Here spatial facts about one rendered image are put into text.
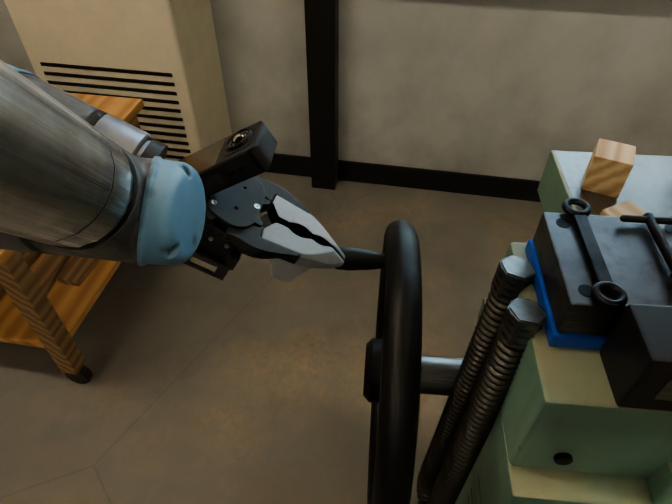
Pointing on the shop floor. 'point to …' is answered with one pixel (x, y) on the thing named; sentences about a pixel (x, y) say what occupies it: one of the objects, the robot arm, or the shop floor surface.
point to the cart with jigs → (57, 282)
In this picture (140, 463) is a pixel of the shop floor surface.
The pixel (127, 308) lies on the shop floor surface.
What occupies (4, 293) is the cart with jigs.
